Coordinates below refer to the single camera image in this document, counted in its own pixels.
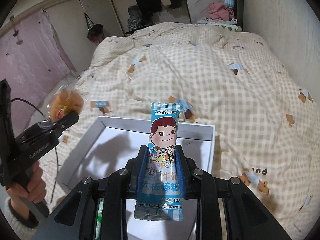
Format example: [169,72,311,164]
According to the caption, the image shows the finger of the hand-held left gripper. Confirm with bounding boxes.
[51,112,80,133]

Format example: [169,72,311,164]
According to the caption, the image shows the blue lollipop packet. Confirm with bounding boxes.
[134,102,185,222]

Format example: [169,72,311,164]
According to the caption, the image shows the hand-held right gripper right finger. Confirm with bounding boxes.
[174,145,292,240]

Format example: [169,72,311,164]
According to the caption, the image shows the white cardboard box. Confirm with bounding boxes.
[55,116,216,240]

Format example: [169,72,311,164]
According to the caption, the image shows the black hanging coat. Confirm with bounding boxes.
[132,0,162,26]

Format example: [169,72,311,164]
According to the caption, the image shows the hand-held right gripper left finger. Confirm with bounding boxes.
[31,145,148,240]

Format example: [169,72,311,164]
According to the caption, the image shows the person's left hand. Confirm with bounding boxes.
[6,161,47,201]

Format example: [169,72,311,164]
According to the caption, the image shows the pink clothes pile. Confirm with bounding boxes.
[204,2,232,22]

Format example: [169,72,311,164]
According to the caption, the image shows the striped cloth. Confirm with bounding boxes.
[124,5,153,36]

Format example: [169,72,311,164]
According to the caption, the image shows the bagged orange pastry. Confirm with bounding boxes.
[47,84,85,121]

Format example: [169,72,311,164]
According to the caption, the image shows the green tube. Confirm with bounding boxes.
[95,197,105,240]

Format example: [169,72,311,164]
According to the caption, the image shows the heart-print cloth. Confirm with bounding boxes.
[197,17,243,32]

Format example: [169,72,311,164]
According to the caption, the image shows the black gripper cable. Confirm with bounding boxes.
[10,98,62,203]

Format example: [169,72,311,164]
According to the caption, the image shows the pink curtain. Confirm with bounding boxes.
[0,9,78,133]

